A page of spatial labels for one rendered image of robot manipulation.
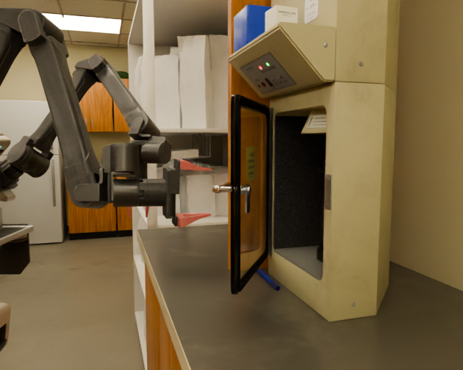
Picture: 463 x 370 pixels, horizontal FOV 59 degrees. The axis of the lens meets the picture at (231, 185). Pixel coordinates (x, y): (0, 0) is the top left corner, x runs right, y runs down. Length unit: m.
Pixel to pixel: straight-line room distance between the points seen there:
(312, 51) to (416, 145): 0.58
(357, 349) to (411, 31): 0.91
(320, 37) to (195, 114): 1.29
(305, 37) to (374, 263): 0.46
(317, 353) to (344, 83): 0.49
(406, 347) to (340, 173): 0.33
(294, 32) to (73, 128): 0.47
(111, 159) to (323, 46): 0.46
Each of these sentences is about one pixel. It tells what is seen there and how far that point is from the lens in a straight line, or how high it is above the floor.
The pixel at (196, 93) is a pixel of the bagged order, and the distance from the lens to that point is 2.03.
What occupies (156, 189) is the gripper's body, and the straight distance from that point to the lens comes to 0.84.
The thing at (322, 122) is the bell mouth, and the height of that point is 1.34.
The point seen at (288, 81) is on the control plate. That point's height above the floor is 1.43.
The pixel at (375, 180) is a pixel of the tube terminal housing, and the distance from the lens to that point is 0.87.
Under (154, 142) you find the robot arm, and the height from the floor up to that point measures 1.30.
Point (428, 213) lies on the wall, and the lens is 1.26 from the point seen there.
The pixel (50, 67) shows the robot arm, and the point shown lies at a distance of 0.97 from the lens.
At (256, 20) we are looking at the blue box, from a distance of 0.98.
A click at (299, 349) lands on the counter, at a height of 0.94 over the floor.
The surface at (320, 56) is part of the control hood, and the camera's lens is 0.81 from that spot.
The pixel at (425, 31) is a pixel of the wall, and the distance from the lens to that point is 1.31.
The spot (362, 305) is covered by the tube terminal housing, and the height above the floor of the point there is 0.97.
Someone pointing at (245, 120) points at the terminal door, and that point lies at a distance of 0.87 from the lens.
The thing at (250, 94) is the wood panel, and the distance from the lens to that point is 1.14.
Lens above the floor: 1.30
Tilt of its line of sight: 6 degrees down
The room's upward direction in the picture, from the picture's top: straight up
